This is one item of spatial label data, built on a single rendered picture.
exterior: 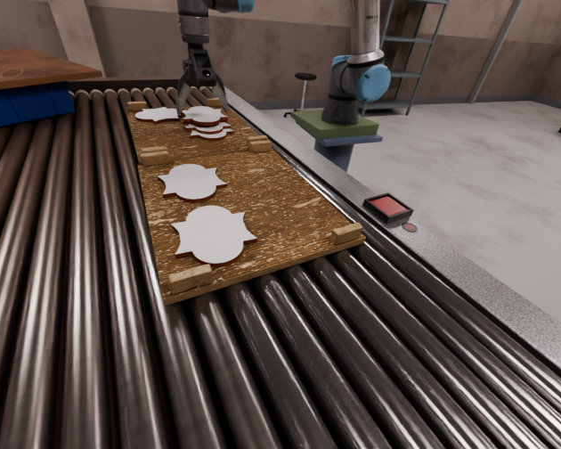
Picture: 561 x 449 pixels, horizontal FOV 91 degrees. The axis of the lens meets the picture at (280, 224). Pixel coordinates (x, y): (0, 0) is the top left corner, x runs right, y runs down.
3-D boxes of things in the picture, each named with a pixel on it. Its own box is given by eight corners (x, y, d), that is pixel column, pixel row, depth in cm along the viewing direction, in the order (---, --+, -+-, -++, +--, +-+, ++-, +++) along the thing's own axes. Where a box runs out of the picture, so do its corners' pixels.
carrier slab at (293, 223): (272, 153, 79) (272, 148, 78) (363, 243, 51) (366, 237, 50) (138, 170, 65) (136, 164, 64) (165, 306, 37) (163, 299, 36)
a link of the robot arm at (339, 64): (349, 90, 115) (355, 53, 107) (366, 97, 105) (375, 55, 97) (322, 91, 112) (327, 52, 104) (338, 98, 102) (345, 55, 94)
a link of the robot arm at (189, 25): (211, 18, 70) (177, 15, 67) (213, 39, 73) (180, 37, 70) (205, 16, 75) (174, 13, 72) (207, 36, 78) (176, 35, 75)
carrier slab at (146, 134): (225, 109, 108) (225, 104, 107) (271, 151, 80) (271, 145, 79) (126, 115, 94) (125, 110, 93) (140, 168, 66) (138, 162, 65)
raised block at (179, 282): (212, 273, 40) (210, 261, 39) (215, 283, 39) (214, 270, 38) (169, 286, 38) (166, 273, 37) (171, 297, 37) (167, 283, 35)
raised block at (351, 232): (354, 232, 51) (358, 220, 49) (361, 239, 50) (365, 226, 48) (329, 240, 49) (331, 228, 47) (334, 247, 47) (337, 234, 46)
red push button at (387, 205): (386, 200, 65) (387, 195, 64) (405, 215, 61) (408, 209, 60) (367, 206, 62) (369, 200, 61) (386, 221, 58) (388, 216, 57)
